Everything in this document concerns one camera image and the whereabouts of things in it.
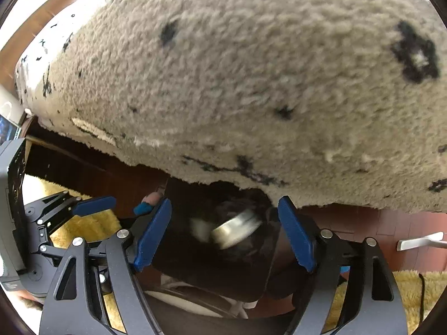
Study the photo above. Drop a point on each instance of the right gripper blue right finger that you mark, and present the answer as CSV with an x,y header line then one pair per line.
x,y
301,241

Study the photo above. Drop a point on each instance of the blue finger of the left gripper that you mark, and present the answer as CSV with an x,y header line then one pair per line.
x,y
94,205
142,209

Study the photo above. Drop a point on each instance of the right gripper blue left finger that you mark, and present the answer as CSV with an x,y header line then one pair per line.
x,y
148,230

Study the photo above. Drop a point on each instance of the round pink-lid tin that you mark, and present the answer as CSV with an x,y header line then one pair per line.
x,y
236,230

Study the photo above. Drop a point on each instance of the black trash bin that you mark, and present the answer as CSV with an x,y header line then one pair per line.
x,y
188,253

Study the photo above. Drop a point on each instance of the person's slippered left foot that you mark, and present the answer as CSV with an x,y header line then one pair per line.
x,y
153,198

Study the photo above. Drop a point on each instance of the tablet screen at bedside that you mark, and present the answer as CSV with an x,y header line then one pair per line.
x,y
8,130

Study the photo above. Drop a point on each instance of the grey cat-pattern bed blanket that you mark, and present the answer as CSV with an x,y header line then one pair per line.
x,y
326,101

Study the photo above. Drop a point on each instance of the dark wooden headboard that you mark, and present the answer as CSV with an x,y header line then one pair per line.
x,y
19,27

